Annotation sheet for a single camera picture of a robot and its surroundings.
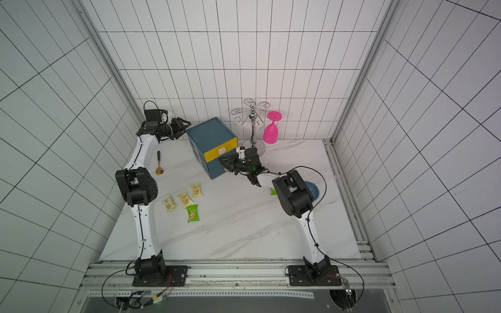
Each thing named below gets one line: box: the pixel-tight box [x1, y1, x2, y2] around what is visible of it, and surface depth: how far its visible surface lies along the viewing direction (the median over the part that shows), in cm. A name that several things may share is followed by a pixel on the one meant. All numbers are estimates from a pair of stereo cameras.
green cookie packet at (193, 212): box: [185, 204, 200, 224], surface depth 91 cm
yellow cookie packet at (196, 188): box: [189, 181, 203, 198], surface depth 99 cm
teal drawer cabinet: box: [185, 116, 239, 180], surface depth 94 cm
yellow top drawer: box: [203, 136, 239, 164], surface depth 92 cm
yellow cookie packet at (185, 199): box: [178, 190, 195, 209], surface depth 94 cm
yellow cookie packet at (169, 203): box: [161, 195, 178, 213], surface depth 92 cm
